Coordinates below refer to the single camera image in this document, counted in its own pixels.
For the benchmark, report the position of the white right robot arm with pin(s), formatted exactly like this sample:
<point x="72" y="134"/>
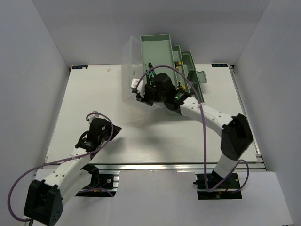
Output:
<point x="235" y="132"/>

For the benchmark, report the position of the green plastic toolbox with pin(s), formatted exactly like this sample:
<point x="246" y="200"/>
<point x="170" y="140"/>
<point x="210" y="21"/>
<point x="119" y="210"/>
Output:
<point x="158" y="49"/>

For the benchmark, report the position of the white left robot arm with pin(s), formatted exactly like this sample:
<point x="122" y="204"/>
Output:
<point x="46" y="198"/>

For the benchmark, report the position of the small green black precision screwdriver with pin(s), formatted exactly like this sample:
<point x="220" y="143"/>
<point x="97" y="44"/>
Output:
<point x="148" y="75"/>

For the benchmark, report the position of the yellow black T-handle hex key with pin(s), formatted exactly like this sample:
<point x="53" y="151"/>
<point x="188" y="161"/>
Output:
<point x="180" y="87"/>

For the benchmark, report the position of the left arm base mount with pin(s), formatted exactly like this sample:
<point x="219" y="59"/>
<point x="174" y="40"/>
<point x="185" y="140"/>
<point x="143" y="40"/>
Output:
<point x="104" y="183"/>

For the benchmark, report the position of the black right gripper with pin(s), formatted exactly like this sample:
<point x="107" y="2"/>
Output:
<point x="144" y="99"/>

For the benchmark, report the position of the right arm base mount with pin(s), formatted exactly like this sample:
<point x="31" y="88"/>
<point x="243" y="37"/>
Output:
<point x="225" y="191"/>

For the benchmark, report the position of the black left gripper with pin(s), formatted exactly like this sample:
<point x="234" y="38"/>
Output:
<point x="116" y="129"/>

